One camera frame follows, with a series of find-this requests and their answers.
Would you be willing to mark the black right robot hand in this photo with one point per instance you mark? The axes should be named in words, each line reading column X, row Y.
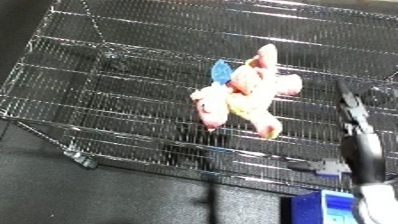
column 361, row 153

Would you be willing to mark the pink yellow plush toy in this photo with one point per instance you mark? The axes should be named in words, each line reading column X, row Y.
column 254, row 96

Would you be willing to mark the pale right robot arm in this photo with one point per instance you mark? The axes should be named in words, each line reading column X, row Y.
column 379, row 206

